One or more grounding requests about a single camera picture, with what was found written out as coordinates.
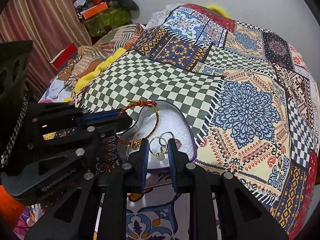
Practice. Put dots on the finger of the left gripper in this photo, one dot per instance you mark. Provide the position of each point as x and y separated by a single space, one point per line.
100 116
106 126

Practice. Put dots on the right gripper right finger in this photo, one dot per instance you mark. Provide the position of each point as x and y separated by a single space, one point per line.
187 177

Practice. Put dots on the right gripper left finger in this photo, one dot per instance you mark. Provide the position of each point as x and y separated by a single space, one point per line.
130 177

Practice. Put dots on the purple heart-shaped tin box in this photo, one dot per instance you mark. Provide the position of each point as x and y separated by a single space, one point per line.
158 121

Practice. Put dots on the brown striped blanket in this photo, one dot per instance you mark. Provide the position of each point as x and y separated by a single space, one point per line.
87 58

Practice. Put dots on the yellow cloth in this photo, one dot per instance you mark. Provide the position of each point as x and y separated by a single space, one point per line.
83 81

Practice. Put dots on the red book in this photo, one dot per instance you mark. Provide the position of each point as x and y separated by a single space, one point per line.
61 60

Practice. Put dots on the green patterned box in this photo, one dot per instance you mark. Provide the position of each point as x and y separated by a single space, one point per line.
103 22

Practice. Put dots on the patchwork patterned bedspread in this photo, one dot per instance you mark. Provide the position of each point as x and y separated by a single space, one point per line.
249 98

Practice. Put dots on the orange box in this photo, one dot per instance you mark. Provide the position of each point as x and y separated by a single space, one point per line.
94 10

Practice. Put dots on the striped brown curtain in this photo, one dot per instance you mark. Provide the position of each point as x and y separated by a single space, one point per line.
51 25

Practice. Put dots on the yellow pillow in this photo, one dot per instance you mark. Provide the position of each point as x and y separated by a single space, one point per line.
219 10

